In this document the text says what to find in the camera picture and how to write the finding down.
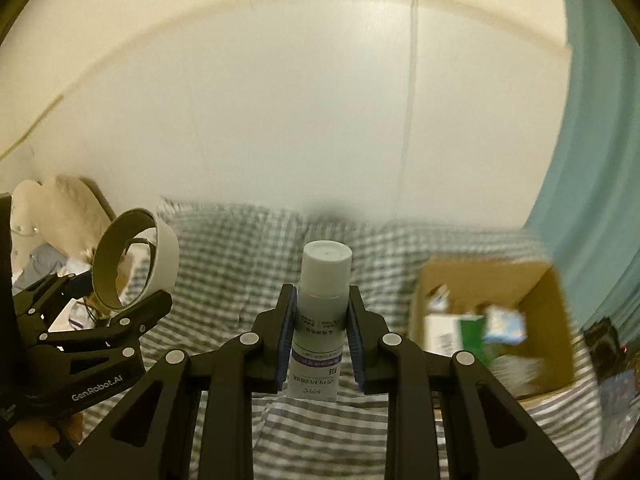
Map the cream pillow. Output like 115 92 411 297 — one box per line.
42 175 117 261

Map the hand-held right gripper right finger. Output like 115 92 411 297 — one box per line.
347 285 581 480

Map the green and white medicine box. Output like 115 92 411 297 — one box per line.
424 314 490 358

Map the blue cloth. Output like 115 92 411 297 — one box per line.
27 242 68 283

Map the person's left hand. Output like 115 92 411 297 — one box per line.
10 407 85 461

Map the blue and white packet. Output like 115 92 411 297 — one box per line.
486 306 527 345

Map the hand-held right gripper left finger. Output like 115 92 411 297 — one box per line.
52 283 299 480

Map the white bottle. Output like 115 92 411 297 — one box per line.
287 241 354 403

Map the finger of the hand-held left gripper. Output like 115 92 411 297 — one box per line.
37 289 174 361
12 272 97 333

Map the grey checkered blanket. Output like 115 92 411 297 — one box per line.
75 195 607 480

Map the clear plastic bag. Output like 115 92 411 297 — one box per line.
599 367 636 453

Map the small white and blue box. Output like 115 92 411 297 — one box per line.
426 284 452 312

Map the dark plastic bag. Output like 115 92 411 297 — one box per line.
582 316 627 377

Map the brown cardboard box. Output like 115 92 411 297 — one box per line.
407 255 577 402

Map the white tape roll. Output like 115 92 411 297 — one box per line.
92 208 180 312

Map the green curtain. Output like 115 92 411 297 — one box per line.
522 0 640 332

